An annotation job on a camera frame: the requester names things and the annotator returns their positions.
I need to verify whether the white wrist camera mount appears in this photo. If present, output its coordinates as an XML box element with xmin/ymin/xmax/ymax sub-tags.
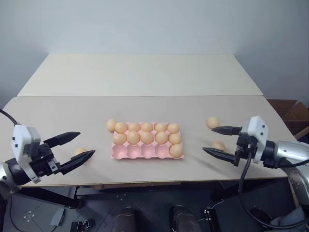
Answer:
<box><xmin>11</xmin><ymin>124</ymin><xmax>42</xmax><ymax>184</ymax></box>
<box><xmin>239</xmin><ymin>116</ymin><xmax>269</xmax><ymax>165</ymax></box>

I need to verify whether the black table frame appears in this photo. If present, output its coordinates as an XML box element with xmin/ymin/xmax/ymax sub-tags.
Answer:
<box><xmin>21</xmin><ymin>179</ymin><xmax>300</xmax><ymax>211</ymax></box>

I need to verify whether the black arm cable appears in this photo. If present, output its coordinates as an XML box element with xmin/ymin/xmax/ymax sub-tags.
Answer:
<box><xmin>239</xmin><ymin>147</ymin><xmax>309</xmax><ymax>230</ymax></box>
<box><xmin>0</xmin><ymin>108</ymin><xmax>22</xmax><ymax>127</ymax></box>

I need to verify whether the dark rounded shape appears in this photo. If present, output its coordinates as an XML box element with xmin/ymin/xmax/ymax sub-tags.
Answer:
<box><xmin>169</xmin><ymin>205</ymin><xmax>200</xmax><ymax>232</ymax></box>
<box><xmin>115</xmin><ymin>206</ymin><xmax>146</xmax><ymax>232</ymax></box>

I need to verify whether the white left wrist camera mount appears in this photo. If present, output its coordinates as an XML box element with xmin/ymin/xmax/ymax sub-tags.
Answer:
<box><xmin>11</xmin><ymin>124</ymin><xmax>42</xmax><ymax>184</ymax></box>

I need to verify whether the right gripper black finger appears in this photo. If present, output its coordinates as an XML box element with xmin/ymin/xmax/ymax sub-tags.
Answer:
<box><xmin>202</xmin><ymin>147</ymin><xmax>240</xmax><ymax>167</ymax></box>
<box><xmin>211</xmin><ymin>125</ymin><xmax>242</xmax><ymax>136</ymax></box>

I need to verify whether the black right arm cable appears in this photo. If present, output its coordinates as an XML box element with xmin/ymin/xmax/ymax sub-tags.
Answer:
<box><xmin>239</xmin><ymin>147</ymin><xmax>309</xmax><ymax>230</ymax></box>

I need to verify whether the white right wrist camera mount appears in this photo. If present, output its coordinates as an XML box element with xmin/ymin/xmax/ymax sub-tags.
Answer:
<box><xmin>239</xmin><ymin>116</ymin><xmax>269</xmax><ymax>165</ymax></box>

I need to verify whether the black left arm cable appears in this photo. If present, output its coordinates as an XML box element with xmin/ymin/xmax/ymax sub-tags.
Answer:
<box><xmin>0</xmin><ymin>108</ymin><xmax>22</xmax><ymax>127</ymax></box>

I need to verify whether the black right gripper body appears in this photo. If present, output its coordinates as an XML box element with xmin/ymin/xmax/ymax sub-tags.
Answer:
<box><xmin>235</xmin><ymin>134</ymin><xmax>258</xmax><ymax>160</ymax></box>

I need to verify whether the black upright bracket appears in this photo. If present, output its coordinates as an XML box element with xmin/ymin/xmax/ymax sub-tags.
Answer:
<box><xmin>203</xmin><ymin>205</ymin><xmax>220</xmax><ymax>232</ymax></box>

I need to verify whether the pink plastic egg tray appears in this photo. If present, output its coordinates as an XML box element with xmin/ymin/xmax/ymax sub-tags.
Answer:
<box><xmin>110</xmin><ymin>122</ymin><xmax>185</xmax><ymax>160</ymax></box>

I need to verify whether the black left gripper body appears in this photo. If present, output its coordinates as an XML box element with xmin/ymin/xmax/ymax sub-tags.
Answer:
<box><xmin>29</xmin><ymin>142</ymin><xmax>61</xmax><ymax>179</ymax></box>

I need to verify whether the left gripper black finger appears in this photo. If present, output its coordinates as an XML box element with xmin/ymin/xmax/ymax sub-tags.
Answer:
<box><xmin>43</xmin><ymin>131</ymin><xmax>81</xmax><ymax>149</ymax></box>
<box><xmin>58</xmin><ymin>149</ymin><xmax>97</xmax><ymax>176</ymax></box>

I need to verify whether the brown cardboard box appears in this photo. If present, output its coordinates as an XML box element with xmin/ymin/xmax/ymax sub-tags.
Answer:
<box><xmin>267</xmin><ymin>99</ymin><xmax>309</xmax><ymax>140</ymax></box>

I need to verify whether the black clamp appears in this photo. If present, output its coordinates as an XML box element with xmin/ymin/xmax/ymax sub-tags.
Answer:
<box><xmin>70</xmin><ymin>218</ymin><xmax>96</xmax><ymax>232</ymax></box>

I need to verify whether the small grey block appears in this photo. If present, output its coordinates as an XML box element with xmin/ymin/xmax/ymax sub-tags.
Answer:
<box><xmin>50</xmin><ymin>208</ymin><xmax>66</xmax><ymax>227</ymax></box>

